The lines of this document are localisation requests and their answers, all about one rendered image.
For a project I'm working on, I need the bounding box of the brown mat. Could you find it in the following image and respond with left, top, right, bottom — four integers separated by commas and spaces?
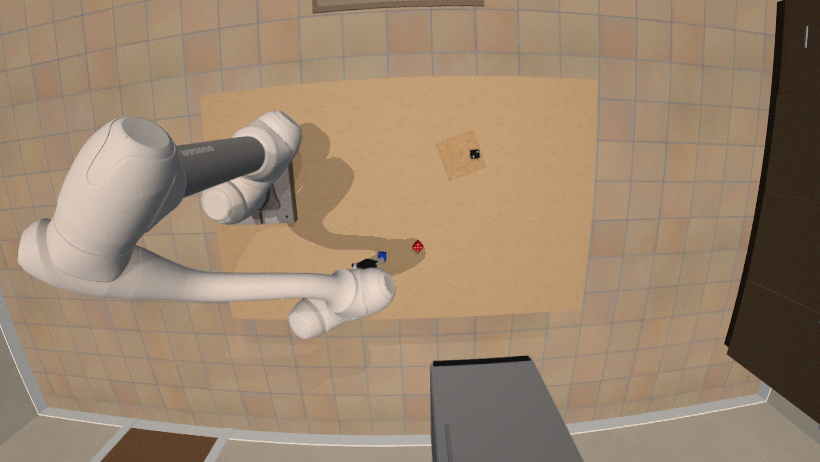
436, 130, 486, 180

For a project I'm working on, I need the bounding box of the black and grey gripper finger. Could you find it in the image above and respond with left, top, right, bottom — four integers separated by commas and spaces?
351, 258, 384, 269

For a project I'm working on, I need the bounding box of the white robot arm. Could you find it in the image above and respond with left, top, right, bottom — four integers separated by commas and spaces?
18, 111, 396, 339

